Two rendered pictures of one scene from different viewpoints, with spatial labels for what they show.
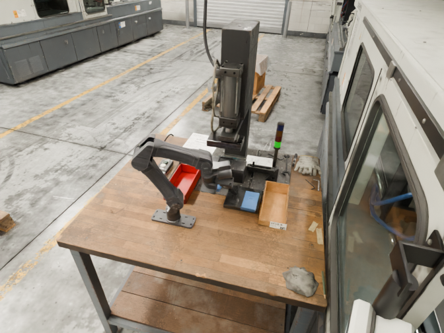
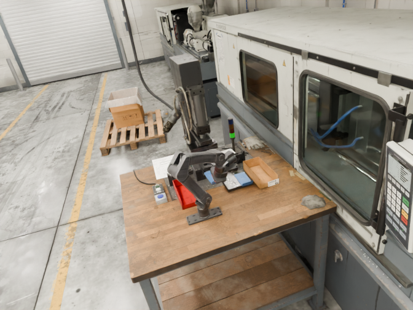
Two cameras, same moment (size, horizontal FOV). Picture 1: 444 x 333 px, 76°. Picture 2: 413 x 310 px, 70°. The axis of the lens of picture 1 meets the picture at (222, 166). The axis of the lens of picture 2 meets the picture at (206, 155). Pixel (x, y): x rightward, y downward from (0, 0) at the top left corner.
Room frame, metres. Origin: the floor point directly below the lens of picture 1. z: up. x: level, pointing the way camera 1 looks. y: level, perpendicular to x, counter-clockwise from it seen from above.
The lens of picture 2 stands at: (-0.26, 0.72, 2.01)
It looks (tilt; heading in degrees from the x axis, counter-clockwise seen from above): 29 degrees down; 334
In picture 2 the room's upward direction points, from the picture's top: 9 degrees counter-clockwise
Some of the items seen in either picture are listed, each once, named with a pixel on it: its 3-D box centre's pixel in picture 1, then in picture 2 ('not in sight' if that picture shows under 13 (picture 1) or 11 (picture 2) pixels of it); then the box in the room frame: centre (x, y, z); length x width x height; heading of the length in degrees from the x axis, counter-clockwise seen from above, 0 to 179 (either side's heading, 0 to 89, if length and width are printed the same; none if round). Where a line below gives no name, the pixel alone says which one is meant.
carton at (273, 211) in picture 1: (275, 204); (260, 172); (1.03, -0.27, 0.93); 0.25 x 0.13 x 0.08; 167
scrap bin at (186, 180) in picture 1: (183, 182); (186, 191); (1.17, 0.20, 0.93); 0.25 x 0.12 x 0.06; 167
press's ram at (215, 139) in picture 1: (229, 117); (196, 128); (1.36, -0.03, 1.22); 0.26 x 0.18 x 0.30; 167
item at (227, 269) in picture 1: (211, 246); (219, 238); (1.14, 0.04, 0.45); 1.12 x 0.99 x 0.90; 77
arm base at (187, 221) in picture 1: (173, 213); (203, 210); (0.93, 0.22, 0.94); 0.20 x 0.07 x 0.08; 77
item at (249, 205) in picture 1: (250, 199); (243, 178); (1.05, -0.15, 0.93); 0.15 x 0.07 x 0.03; 166
